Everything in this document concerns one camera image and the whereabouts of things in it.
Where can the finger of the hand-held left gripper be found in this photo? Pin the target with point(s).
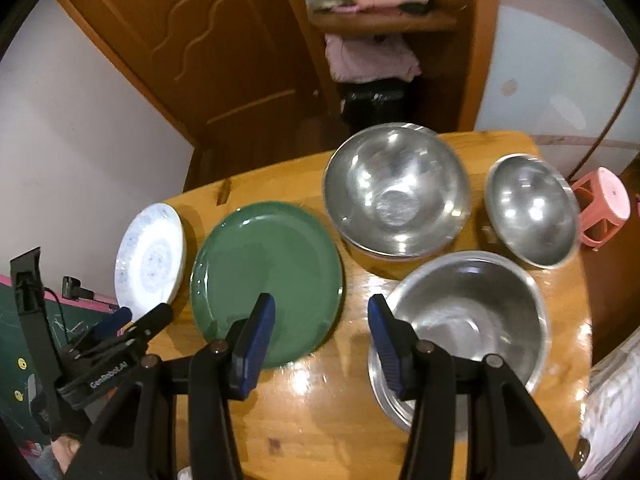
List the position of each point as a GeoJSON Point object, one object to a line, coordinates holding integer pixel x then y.
{"type": "Point", "coordinates": [145, 322]}
{"type": "Point", "coordinates": [30, 300]}

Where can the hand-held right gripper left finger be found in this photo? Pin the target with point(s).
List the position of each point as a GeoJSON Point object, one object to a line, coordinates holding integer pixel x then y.
{"type": "Point", "coordinates": [257, 340]}

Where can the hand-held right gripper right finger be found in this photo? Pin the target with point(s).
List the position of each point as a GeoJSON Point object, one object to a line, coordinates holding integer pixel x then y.
{"type": "Point", "coordinates": [387, 345]}

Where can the white patterned plate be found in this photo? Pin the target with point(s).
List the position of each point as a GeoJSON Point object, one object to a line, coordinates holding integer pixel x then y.
{"type": "Point", "coordinates": [150, 255]}

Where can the green plate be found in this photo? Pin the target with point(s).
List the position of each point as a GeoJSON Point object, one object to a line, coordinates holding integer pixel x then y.
{"type": "Point", "coordinates": [265, 260]}

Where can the medium steel bowl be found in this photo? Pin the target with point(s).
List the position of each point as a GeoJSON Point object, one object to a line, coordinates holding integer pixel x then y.
{"type": "Point", "coordinates": [465, 310]}

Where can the large steel bowl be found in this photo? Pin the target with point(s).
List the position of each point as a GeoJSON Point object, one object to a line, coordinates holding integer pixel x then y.
{"type": "Point", "coordinates": [395, 195]}

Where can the small steel bowl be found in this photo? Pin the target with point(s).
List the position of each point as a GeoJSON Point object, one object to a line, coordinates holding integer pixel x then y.
{"type": "Point", "coordinates": [535, 210]}

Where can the person's left hand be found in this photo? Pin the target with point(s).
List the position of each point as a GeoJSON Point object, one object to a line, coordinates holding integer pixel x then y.
{"type": "Point", "coordinates": [66, 452]}

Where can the small black device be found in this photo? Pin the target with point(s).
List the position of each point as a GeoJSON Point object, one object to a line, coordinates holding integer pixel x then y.
{"type": "Point", "coordinates": [75, 287]}

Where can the white patterned bedding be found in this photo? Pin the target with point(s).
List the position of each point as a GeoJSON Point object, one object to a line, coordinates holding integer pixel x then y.
{"type": "Point", "coordinates": [612, 400]}

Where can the pink plastic stool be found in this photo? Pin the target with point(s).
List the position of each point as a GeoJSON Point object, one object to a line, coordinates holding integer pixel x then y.
{"type": "Point", "coordinates": [607, 195]}

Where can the wooden door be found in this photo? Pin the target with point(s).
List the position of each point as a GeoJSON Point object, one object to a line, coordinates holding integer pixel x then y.
{"type": "Point", "coordinates": [200, 60]}

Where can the pink cloth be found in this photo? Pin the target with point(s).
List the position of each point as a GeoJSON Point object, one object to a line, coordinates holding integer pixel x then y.
{"type": "Point", "coordinates": [370, 57]}

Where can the wooden shelf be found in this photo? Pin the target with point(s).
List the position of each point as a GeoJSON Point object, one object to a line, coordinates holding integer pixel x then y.
{"type": "Point", "coordinates": [380, 22]}

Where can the green chalkboard with pink frame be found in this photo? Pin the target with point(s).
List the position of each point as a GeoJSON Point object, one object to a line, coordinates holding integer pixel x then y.
{"type": "Point", "coordinates": [15, 340]}

